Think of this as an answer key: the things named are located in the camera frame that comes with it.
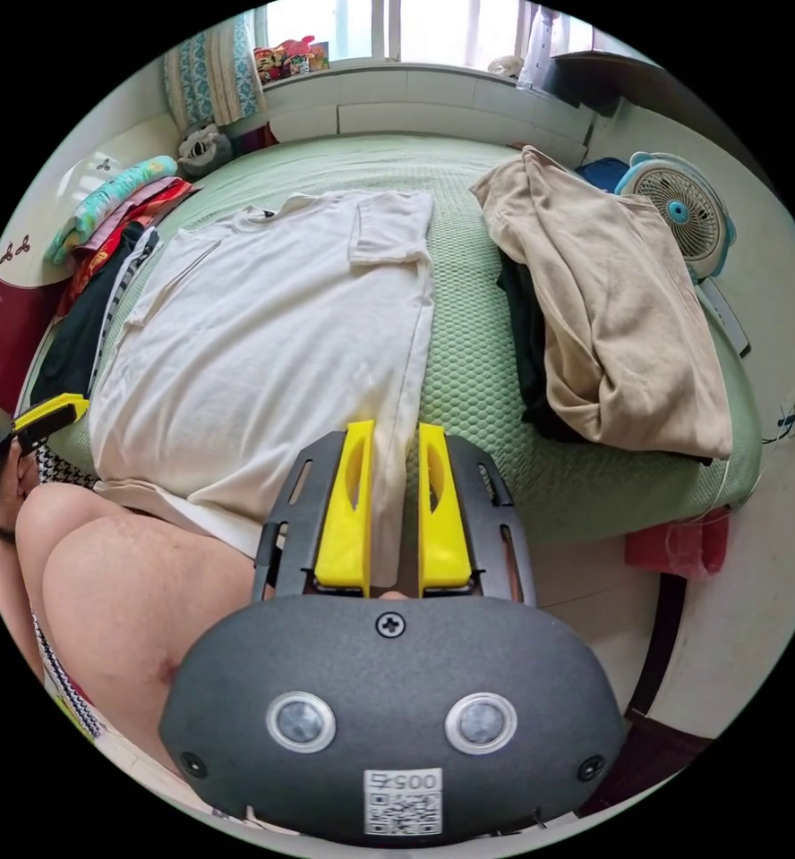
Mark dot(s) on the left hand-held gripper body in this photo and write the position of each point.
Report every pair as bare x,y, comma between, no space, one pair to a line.
5,446

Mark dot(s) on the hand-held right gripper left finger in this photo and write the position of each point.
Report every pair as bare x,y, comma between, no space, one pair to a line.
347,510

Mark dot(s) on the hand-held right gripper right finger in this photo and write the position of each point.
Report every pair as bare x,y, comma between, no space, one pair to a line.
441,517

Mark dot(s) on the white t-shirt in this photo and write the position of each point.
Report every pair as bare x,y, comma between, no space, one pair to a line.
263,322

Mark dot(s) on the person's left forearm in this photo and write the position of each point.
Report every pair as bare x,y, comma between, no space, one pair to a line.
1,523

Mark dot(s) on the person's left hand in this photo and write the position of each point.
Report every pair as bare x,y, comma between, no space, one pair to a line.
21,480

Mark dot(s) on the pile of clothes with black garment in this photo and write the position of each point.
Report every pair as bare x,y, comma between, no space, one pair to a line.
78,329

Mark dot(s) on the bed with green mat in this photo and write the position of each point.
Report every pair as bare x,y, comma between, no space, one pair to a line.
465,362

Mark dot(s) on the person's body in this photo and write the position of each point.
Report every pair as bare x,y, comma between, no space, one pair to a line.
129,590

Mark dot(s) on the teal printed folded quilt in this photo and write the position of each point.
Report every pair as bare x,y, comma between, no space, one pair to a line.
105,201

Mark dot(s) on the red bag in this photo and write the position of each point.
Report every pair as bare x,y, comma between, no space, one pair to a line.
679,545

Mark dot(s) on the pile of clothes with beige garment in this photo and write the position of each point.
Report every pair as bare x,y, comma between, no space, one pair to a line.
606,302

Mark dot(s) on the grey stuffed toy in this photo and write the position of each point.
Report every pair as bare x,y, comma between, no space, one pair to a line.
203,146

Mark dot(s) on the teal and cream patterned cushion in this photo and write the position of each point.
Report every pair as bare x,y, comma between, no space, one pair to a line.
209,77

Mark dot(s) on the blue and white fan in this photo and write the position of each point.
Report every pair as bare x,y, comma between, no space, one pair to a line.
683,211

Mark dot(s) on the colourful toys on sill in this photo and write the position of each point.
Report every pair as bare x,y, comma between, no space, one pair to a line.
290,59

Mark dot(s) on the dark desk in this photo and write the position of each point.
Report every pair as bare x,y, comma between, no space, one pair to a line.
606,77

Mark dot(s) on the window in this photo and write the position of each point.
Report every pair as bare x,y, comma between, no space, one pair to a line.
397,30

